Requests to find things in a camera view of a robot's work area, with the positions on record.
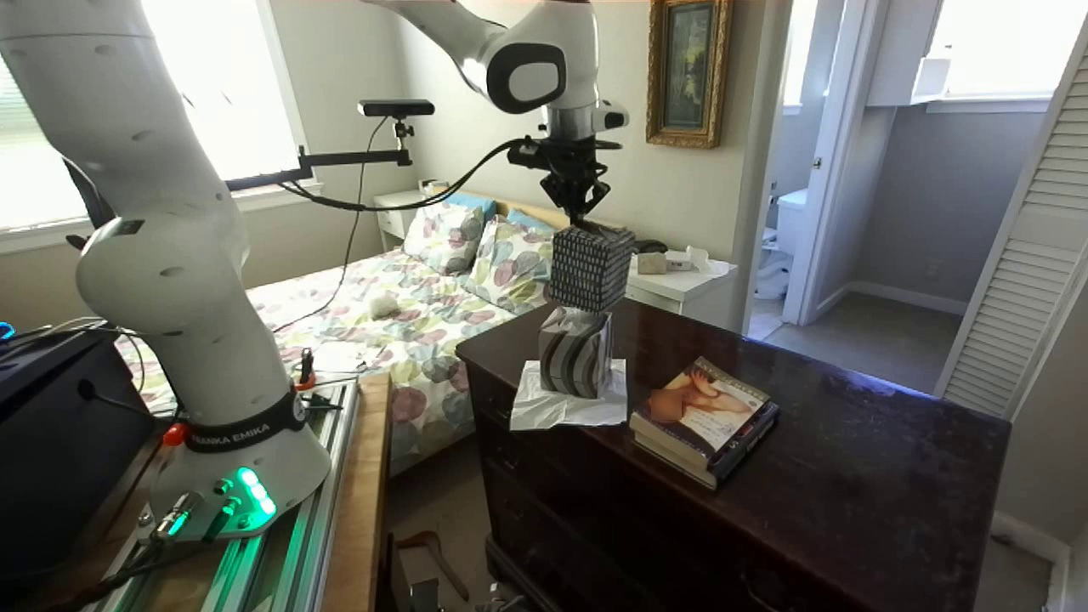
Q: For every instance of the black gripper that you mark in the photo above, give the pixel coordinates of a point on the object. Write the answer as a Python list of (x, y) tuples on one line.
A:
[(574, 153)]

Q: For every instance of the black white checkered napkin box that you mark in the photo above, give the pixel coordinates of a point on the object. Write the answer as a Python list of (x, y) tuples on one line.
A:
[(588, 265)]

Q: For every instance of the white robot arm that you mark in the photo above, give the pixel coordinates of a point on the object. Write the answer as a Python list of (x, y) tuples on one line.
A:
[(170, 282)]

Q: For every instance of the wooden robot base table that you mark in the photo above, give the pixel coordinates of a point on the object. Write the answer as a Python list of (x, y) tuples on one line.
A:
[(359, 498)]

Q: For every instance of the white paper napkin sheet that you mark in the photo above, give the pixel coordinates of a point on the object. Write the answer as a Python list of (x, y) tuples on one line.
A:
[(545, 410)]

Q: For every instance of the black equipment box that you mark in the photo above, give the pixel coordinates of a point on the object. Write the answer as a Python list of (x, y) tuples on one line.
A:
[(57, 452)]

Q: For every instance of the floral pillow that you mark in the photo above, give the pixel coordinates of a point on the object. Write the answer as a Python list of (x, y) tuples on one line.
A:
[(511, 262), (447, 237)]

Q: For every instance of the white nightstand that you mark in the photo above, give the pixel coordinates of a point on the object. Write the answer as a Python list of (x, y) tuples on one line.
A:
[(682, 289)]

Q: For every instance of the grey white crumpled cloth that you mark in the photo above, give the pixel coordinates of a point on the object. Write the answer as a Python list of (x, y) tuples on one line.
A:
[(577, 350)]

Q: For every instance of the gold framed picture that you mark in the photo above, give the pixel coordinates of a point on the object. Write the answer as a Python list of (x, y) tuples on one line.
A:
[(687, 68)]

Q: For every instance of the bed with floral quilt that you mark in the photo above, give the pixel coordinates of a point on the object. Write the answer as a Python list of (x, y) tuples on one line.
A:
[(396, 326)]

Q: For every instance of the book with woman cover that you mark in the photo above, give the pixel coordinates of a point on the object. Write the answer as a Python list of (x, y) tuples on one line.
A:
[(712, 403)]

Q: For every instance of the white open room door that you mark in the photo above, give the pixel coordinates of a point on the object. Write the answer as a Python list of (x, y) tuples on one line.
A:
[(833, 158)]

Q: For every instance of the dark book in stack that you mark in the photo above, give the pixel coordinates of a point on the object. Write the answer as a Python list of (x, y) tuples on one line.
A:
[(693, 456)]

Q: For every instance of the dark brown wooden dresser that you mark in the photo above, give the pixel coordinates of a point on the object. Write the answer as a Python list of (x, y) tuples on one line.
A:
[(837, 488)]

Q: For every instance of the white louvered door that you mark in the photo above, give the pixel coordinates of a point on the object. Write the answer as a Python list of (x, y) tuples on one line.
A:
[(1021, 259)]

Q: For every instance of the red emergency stop button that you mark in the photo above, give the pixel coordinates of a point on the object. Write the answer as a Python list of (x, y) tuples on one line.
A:
[(174, 434)]

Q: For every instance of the black camera on mount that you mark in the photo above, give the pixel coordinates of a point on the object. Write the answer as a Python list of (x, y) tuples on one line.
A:
[(396, 106)]

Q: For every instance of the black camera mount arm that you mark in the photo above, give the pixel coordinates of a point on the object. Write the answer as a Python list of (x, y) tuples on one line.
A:
[(327, 160)]

